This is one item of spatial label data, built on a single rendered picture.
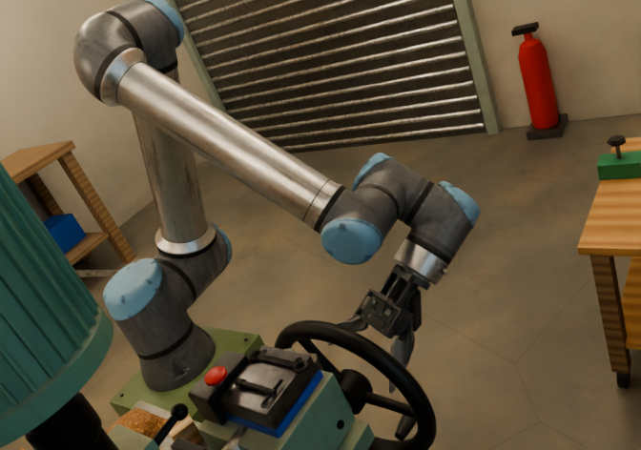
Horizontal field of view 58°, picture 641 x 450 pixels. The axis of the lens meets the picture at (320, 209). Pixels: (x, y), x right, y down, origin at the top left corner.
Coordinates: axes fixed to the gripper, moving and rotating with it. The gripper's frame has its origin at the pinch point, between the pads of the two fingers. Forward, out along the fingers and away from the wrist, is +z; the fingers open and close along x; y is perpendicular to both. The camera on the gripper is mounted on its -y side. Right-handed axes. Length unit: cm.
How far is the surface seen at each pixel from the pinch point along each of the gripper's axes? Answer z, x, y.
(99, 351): 1, 3, 63
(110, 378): 95, -140, -105
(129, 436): 11, 2, 51
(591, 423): -11, 33, -87
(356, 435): 2.2, 14.2, 25.6
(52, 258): -4, -3, 68
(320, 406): 0.5, 10.6, 32.4
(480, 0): -163, -113, -163
